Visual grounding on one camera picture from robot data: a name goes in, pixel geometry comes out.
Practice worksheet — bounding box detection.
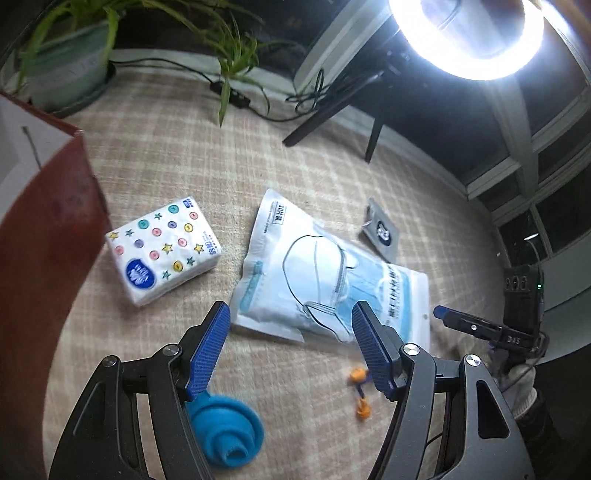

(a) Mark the potted spider plant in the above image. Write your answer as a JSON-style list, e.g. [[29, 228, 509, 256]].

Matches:
[[14, 0, 301, 127]]

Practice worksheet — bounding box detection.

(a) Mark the black tripod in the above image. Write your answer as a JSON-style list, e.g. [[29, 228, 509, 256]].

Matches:
[[283, 46, 407, 163]]

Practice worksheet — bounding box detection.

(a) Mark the red cardboard box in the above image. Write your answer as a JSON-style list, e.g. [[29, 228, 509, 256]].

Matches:
[[0, 90, 112, 480]]

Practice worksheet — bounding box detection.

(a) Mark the person's right forearm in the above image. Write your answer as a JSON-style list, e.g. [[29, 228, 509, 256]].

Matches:
[[512, 397, 573, 480]]

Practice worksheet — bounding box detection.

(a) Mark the dotted tissue pack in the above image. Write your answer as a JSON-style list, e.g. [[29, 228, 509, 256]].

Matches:
[[105, 198, 223, 308]]

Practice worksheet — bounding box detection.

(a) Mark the black cable with inline switch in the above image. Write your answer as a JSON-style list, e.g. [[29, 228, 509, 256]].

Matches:
[[108, 58, 352, 121]]

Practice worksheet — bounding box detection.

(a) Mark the grey striped sachet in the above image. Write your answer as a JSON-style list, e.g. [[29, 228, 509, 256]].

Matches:
[[360, 198, 400, 263]]

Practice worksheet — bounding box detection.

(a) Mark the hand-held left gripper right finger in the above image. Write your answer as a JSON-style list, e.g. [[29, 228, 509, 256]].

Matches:
[[352, 301, 536, 480]]

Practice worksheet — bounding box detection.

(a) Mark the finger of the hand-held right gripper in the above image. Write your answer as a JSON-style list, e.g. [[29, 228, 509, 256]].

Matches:
[[433, 305, 506, 344]]

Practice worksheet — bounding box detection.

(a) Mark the blue cord with orange beads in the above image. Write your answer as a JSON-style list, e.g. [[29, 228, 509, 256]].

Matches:
[[348, 367, 372, 421]]

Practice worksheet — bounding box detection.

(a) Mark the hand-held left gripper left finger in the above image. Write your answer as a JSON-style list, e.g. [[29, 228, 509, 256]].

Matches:
[[48, 301, 230, 480]]

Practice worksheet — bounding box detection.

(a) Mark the blue cloth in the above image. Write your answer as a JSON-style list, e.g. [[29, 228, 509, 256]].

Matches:
[[187, 392, 265, 468]]

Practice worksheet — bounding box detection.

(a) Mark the blue face mask package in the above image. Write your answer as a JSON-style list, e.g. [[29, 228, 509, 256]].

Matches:
[[230, 188, 431, 356]]

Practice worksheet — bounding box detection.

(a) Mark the beige checkered blanket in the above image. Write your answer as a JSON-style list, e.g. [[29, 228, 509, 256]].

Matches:
[[41, 69, 509, 480]]

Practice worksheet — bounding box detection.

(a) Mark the white ring light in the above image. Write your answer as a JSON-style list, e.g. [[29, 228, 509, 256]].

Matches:
[[388, 0, 546, 81]]

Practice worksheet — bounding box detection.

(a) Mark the person's right hand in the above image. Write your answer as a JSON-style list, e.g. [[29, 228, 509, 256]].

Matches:
[[496, 357, 539, 418]]

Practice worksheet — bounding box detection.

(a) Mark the ring light on tripod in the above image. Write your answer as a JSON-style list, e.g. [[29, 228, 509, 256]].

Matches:
[[291, 0, 591, 305]]

